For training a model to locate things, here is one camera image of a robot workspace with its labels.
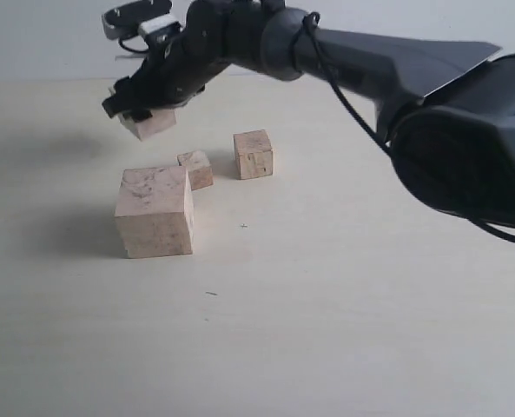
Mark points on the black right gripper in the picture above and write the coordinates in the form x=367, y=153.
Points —
x=172, y=73

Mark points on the second largest wooden cube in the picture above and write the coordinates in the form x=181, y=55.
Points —
x=160, y=120

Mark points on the smallest wooden cube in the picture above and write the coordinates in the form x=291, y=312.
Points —
x=199, y=169

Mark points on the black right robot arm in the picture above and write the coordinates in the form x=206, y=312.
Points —
x=445, y=111

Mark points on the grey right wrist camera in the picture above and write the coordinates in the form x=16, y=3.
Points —
x=139, y=18

